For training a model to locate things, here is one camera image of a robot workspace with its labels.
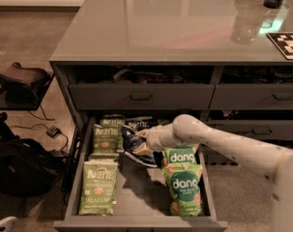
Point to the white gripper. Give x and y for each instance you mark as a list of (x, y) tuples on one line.
[(155, 136)]

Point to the blue kettle chip bag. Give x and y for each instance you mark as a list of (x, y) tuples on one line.
[(141, 122), (131, 141)]

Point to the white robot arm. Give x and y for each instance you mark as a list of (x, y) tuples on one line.
[(272, 162)]

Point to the rear green Kettle chip bag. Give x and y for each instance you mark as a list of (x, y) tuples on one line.
[(115, 120)]

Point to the middle green Kettle chip bag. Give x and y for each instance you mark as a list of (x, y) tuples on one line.
[(105, 139)]

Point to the green dang chip bag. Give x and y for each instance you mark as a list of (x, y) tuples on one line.
[(183, 183), (179, 154)]

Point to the hidden green Kettle chip bag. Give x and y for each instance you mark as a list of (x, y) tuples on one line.
[(105, 158)]

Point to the grey top left drawer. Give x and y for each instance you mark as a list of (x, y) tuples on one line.
[(98, 96)]

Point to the front green Dang chip bag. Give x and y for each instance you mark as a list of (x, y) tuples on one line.
[(183, 183)]

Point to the grey bottom right drawer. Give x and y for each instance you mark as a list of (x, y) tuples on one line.
[(213, 158)]

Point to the open grey middle drawer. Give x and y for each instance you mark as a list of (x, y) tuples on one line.
[(142, 202)]

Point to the front green Kettle chip bag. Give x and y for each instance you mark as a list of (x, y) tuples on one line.
[(98, 188)]

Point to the grey middle right drawer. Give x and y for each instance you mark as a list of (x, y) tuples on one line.
[(258, 129)]

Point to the grey counter cabinet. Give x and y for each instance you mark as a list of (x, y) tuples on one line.
[(182, 42)]

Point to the grey top right drawer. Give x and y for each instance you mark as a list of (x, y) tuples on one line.
[(252, 97)]

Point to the black power adapter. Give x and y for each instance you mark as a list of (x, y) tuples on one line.
[(52, 131)]

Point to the black backpack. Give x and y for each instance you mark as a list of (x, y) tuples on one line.
[(26, 167)]

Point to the white shoe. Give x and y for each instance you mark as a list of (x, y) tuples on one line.
[(7, 224)]

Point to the black white marker tag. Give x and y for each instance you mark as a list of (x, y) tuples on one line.
[(283, 41)]

